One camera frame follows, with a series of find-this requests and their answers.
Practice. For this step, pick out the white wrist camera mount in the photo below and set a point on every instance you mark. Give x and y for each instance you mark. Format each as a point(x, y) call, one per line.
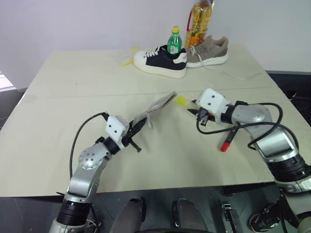
point(212, 100)
point(116, 128)

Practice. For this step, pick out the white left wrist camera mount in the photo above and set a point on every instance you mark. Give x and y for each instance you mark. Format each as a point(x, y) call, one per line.
point(116, 128)

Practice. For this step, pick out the black shoe with white laces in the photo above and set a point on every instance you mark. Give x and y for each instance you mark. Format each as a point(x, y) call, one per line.
point(263, 217)

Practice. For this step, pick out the taupe suede sneaker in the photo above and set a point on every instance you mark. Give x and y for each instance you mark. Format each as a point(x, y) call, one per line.
point(209, 52)

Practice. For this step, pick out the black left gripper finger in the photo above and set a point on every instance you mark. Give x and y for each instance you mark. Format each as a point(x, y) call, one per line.
point(140, 121)
point(141, 128)

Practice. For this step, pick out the black metal bracket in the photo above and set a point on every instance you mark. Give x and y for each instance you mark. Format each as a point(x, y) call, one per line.
point(229, 213)

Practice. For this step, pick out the large cooking oil bottle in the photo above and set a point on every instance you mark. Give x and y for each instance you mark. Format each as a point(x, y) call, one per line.
point(200, 24)

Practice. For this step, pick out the yellow highlighter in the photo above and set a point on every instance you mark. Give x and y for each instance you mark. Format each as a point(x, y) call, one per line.
point(182, 100)

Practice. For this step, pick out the green plastic soda bottle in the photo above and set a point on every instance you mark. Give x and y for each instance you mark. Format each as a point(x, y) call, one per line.
point(175, 44)

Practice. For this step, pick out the red marker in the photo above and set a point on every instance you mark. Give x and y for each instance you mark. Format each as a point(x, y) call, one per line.
point(227, 143)

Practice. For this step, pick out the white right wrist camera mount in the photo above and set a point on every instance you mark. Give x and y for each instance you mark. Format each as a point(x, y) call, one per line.
point(212, 100)

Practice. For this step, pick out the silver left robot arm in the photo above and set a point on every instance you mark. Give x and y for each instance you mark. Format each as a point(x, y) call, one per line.
point(87, 160)

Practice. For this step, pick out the black and white sneaker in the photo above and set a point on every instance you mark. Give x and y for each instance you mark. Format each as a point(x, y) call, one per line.
point(158, 61)

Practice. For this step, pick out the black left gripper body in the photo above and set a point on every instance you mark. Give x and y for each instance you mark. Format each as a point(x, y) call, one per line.
point(130, 139)

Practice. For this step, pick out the clear grid pouch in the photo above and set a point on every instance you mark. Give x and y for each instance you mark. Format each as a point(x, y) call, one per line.
point(161, 102)

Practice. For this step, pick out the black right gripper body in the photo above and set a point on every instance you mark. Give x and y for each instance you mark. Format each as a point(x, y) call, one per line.
point(204, 117)

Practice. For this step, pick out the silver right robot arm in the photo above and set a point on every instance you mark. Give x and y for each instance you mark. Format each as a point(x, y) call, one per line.
point(274, 143)

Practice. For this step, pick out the dark rounded shape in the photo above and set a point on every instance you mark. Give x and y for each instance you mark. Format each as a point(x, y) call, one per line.
point(130, 216)

